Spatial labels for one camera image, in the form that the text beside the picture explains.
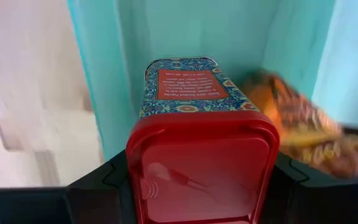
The smoked paprika tin red lid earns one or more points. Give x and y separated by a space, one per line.
197 161

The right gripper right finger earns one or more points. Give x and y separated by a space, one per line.
306 202

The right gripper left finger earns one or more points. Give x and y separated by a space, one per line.
104 199

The light green plastic bin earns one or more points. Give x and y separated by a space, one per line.
197 28

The brown chocolate wrapper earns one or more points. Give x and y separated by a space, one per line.
306 130

